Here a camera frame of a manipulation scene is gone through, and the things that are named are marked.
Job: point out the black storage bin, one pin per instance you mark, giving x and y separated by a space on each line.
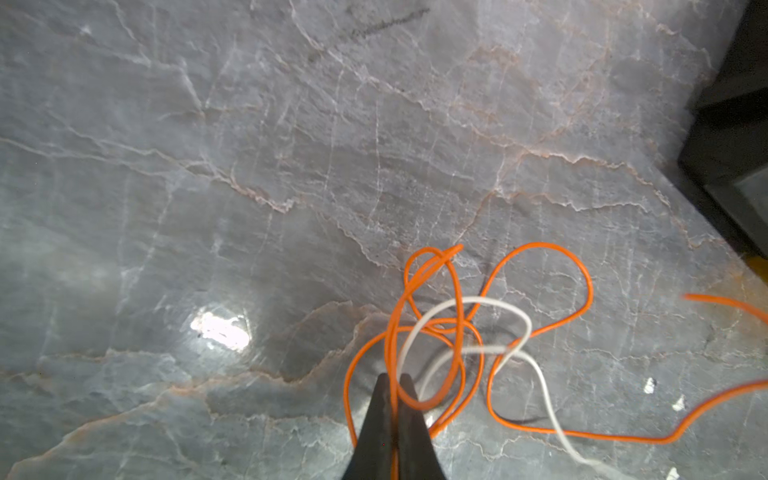
725 154

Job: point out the yellow storage bin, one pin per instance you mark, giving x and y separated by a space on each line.
758 265

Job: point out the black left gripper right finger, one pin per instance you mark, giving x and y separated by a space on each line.
417 459

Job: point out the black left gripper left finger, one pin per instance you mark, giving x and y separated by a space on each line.
372 455

